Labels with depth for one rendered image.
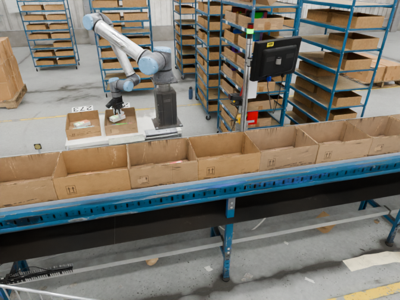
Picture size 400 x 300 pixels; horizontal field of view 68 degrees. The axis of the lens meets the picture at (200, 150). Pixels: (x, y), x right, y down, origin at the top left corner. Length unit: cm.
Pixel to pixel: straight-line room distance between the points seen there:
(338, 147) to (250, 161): 61
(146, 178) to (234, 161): 53
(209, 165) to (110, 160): 65
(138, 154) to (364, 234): 210
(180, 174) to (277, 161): 61
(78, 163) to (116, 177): 38
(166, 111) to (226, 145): 88
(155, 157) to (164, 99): 85
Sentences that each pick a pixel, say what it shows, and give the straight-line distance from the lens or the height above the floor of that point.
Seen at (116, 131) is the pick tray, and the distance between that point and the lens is 273.
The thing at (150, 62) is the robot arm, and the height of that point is 139.
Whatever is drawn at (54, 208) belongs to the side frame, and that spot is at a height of 91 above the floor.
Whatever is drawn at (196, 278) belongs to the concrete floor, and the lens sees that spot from 244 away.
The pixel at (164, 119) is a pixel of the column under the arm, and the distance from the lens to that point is 278.
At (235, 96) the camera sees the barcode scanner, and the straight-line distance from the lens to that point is 261.
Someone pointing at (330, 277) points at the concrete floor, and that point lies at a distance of 263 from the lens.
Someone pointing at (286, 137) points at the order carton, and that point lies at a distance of 223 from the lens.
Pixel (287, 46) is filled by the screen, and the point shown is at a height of 149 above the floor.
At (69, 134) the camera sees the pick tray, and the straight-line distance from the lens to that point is 276.
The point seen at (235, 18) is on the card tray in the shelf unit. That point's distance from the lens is 343.
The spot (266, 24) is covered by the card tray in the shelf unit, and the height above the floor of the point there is 159.
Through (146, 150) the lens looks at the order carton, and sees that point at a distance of 195.
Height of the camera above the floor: 195
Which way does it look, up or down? 30 degrees down
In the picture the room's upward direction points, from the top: straight up
